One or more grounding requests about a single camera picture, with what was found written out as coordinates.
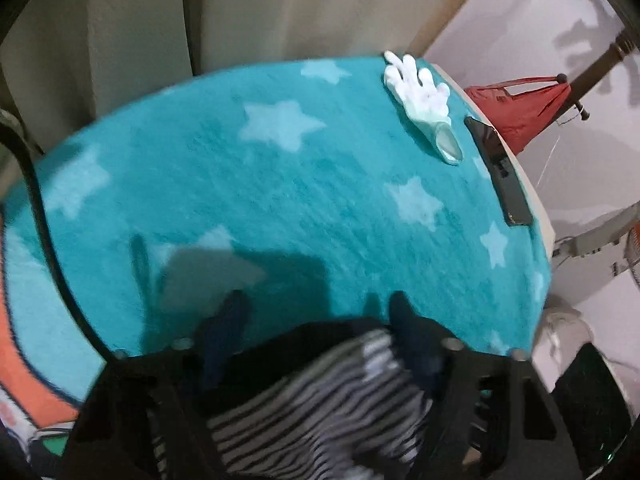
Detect white glove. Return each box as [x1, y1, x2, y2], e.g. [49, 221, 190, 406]
[383, 51, 463, 166]

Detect teal star printed blanket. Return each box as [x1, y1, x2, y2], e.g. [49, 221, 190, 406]
[0, 57, 553, 456]

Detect white standing fan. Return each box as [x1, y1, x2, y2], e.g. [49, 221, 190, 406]
[550, 205, 640, 291]

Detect brown coat stand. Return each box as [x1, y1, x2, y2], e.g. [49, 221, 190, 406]
[555, 25, 640, 121]

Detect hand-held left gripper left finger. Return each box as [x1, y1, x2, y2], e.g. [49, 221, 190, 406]
[60, 290, 251, 480]

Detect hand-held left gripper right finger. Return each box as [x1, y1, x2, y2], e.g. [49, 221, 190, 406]
[390, 291, 583, 480]

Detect red bag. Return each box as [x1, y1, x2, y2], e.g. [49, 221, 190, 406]
[464, 76, 572, 153]

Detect striped pants with quilted patch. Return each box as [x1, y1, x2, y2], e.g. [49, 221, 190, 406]
[150, 317, 436, 480]

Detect black smartphone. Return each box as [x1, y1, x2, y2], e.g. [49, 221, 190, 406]
[464, 116, 534, 227]

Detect black cable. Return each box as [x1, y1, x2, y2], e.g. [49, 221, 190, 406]
[0, 127, 118, 361]

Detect dark cloth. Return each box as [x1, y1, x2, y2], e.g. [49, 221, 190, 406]
[552, 342, 633, 476]

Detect beige curtain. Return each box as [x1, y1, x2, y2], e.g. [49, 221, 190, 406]
[0, 0, 501, 161]

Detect white cloth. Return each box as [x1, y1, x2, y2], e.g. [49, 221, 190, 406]
[530, 305, 640, 391]

